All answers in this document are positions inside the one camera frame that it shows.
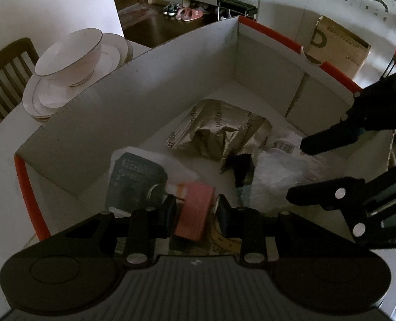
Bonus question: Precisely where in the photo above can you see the red cardboard box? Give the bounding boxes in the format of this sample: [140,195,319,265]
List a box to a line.
[13,15,396,242]

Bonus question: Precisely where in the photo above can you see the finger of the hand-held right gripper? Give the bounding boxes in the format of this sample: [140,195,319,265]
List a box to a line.
[299,70,396,156]
[286,177,383,242]

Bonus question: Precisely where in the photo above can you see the white porcelain bowl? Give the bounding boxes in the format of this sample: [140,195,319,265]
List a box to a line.
[35,28,103,88]

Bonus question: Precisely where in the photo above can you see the grey sneakers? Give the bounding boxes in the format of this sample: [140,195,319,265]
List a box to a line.
[162,3,182,17]

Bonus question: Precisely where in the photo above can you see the white plastic bag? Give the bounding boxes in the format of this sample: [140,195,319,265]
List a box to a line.
[249,147,339,215]

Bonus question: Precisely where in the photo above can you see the small black object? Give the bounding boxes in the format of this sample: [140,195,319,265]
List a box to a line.
[230,154,255,188]

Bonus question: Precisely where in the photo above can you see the pink slippers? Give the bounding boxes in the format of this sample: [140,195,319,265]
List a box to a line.
[175,7,204,21]

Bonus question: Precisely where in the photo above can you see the white printed packet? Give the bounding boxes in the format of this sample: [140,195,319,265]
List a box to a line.
[267,131,307,156]

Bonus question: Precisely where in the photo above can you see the stack of white plates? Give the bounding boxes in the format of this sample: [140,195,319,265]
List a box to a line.
[22,33,133,123]

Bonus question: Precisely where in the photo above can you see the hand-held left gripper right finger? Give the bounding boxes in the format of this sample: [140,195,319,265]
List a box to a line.
[215,194,349,265]

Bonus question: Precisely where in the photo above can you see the brown wooden chair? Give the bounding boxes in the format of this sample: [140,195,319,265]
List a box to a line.
[0,37,40,131]

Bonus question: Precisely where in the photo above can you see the pink sponge block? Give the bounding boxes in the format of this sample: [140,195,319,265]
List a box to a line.
[174,182,216,242]

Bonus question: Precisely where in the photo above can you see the dark printed packet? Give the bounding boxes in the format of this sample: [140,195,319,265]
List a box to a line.
[105,152,169,213]

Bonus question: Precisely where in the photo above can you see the black shoe rack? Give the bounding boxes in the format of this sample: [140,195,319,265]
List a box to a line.
[216,0,258,21]

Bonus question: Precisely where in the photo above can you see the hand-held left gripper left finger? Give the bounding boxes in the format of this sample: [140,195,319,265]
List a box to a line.
[51,194,177,269]

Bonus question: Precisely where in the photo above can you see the large brown cardboard box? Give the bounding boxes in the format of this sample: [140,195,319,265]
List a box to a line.
[305,15,372,81]

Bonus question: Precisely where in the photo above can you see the yellow patterned packet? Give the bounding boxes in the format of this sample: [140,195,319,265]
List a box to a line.
[207,217,243,259]

